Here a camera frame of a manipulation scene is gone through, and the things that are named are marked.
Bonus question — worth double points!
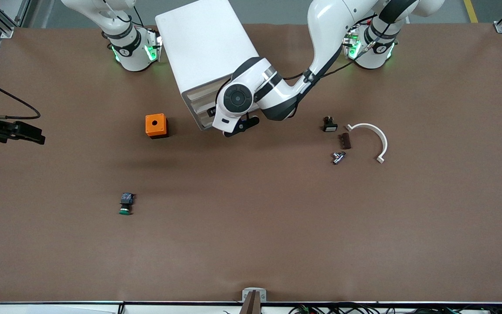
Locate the white drawer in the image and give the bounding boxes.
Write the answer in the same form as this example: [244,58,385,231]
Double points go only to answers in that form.
[184,80,230,106]

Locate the white drawer cabinet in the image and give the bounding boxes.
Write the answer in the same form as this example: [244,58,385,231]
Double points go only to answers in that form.
[155,0,258,131]

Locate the green mushroom push button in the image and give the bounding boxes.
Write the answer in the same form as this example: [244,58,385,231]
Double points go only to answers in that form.
[119,192,136,216]

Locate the orange box with hole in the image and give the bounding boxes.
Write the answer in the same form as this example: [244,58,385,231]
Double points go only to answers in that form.
[145,113,169,140]

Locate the white half-ring pipe clamp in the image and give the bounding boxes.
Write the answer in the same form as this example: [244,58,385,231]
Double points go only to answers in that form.
[345,123,389,164]

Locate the white table edge rail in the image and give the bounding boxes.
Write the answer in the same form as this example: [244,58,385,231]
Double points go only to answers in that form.
[0,300,502,314]

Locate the metal bracket with brown post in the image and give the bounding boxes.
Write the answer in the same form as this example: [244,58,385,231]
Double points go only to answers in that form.
[241,287,268,314]

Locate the black tangled cables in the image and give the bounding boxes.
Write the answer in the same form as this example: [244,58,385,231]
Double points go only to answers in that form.
[289,304,502,314]

